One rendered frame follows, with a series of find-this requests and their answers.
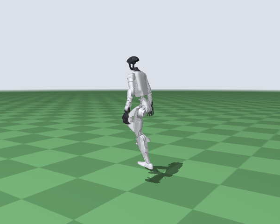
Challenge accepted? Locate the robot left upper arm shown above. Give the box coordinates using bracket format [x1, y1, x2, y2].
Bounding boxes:
[127, 73, 135, 96]

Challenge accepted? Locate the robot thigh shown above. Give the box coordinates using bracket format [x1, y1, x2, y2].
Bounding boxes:
[128, 106, 152, 124]
[133, 106, 147, 142]

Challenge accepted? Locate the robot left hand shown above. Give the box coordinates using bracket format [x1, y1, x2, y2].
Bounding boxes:
[122, 107, 130, 124]

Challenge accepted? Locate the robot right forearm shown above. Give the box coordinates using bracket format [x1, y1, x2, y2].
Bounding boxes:
[147, 90, 152, 104]

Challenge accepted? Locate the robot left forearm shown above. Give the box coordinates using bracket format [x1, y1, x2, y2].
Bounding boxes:
[125, 89, 133, 111]

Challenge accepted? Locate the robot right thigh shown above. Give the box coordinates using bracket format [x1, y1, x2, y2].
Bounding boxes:
[128, 106, 152, 124]

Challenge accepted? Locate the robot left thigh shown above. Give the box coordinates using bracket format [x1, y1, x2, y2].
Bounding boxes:
[133, 106, 147, 142]

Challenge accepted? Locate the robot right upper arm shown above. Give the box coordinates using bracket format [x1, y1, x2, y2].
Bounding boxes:
[144, 73, 151, 93]

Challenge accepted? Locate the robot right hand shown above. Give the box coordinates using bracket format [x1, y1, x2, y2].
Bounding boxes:
[147, 102, 154, 116]

